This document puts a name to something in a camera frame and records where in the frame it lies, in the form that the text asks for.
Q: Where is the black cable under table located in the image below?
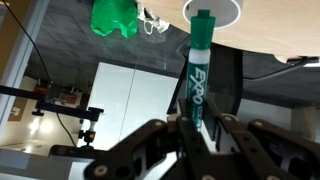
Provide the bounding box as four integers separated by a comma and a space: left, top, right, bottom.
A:
242, 55, 320, 81

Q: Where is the clear plastic wrapper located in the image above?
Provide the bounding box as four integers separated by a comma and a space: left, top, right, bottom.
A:
137, 4, 169, 35

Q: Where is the white ceramic mug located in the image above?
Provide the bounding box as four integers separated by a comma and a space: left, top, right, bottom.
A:
182, 0, 242, 30

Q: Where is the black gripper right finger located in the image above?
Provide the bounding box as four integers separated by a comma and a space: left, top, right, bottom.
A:
201, 97, 320, 180

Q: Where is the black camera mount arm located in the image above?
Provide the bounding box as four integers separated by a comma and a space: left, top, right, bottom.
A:
0, 83, 105, 148

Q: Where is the green dry erase marker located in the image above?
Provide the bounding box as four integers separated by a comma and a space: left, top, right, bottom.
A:
183, 8, 217, 132

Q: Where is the black hanging cable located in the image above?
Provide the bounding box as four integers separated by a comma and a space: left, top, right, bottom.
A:
0, 0, 78, 148

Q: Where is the white flat panel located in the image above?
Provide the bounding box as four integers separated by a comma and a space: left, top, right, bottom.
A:
75, 61, 183, 152

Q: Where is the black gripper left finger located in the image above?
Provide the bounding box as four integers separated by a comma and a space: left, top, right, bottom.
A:
49, 97, 214, 180

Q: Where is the green plastic bag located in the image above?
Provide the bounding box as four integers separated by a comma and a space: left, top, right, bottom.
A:
90, 0, 139, 39

